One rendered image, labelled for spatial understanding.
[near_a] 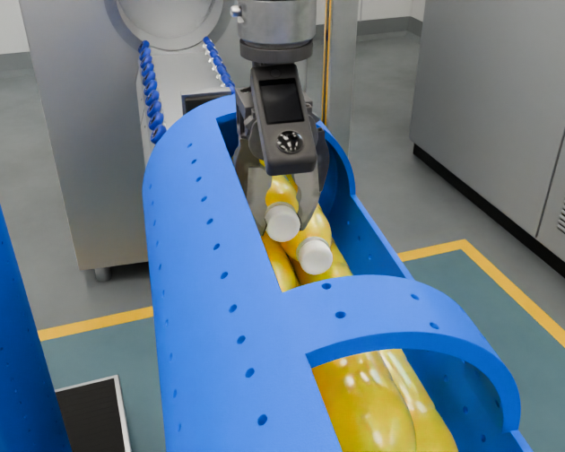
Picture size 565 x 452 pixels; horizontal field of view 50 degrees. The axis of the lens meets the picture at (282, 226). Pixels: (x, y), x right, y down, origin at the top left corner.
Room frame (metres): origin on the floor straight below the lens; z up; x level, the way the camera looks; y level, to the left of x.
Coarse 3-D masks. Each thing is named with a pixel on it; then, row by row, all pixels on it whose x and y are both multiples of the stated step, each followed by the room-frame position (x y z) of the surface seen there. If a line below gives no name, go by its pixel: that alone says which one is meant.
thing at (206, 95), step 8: (216, 88) 1.19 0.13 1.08; (224, 88) 1.19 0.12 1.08; (184, 96) 1.15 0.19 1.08; (192, 96) 1.16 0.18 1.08; (200, 96) 1.16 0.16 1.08; (208, 96) 1.16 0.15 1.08; (216, 96) 1.16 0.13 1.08; (184, 104) 1.15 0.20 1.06; (192, 104) 1.14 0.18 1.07; (200, 104) 1.14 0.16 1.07; (184, 112) 1.15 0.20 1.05
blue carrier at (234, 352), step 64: (192, 128) 0.68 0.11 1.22; (192, 192) 0.54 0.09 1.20; (192, 256) 0.44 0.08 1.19; (256, 256) 0.40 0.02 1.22; (384, 256) 0.60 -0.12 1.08; (192, 320) 0.37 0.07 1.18; (256, 320) 0.33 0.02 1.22; (320, 320) 0.32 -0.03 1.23; (384, 320) 0.31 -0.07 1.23; (448, 320) 0.33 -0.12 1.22; (192, 384) 0.31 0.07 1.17; (256, 384) 0.28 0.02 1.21; (448, 384) 0.42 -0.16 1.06; (512, 384) 0.33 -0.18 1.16; (192, 448) 0.26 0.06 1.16; (256, 448) 0.23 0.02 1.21; (320, 448) 0.22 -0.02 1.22; (512, 448) 0.32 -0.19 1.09
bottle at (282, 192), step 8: (232, 160) 0.72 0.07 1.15; (272, 176) 0.63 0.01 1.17; (280, 176) 0.64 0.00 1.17; (272, 184) 0.62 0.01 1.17; (280, 184) 0.62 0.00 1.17; (288, 184) 0.63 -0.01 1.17; (272, 192) 0.60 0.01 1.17; (280, 192) 0.60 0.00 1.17; (288, 192) 0.61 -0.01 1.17; (296, 192) 0.63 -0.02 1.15; (272, 200) 0.59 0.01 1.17; (280, 200) 0.59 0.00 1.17; (288, 200) 0.60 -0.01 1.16; (296, 200) 0.61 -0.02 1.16; (296, 208) 0.60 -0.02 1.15
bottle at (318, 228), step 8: (288, 176) 0.74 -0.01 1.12; (320, 208) 0.67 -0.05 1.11; (312, 216) 0.63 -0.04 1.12; (320, 216) 0.64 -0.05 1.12; (312, 224) 0.62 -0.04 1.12; (320, 224) 0.62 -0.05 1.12; (328, 224) 0.63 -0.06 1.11; (304, 232) 0.61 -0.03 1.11; (312, 232) 0.61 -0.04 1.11; (320, 232) 0.61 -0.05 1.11; (328, 232) 0.62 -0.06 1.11; (288, 240) 0.61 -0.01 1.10; (296, 240) 0.60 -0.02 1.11; (304, 240) 0.59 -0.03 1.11; (320, 240) 0.60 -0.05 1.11; (328, 240) 0.61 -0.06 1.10; (288, 248) 0.61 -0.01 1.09; (296, 248) 0.59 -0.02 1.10; (296, 256) 0.59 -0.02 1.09
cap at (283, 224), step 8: (272, 208) 0.58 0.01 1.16; (280, 208) 0.57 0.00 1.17; (288, 208) 0.58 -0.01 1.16; (272, 216) 0.56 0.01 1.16; (280, 216) 0.57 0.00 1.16; (288, 216) 0.57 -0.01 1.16; (296, 216) 0.57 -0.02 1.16; (272, 224) 0.56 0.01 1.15; (280, 224) 0.56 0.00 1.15; (288, 224) 0.57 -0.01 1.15; (296, 224) 0.57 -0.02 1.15; (272, 232) 0.56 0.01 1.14; (280, 232) 0.56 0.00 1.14; (288, 232) 0.57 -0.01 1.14; (296, 232) 0.57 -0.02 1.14; (280, 240) 0.56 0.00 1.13
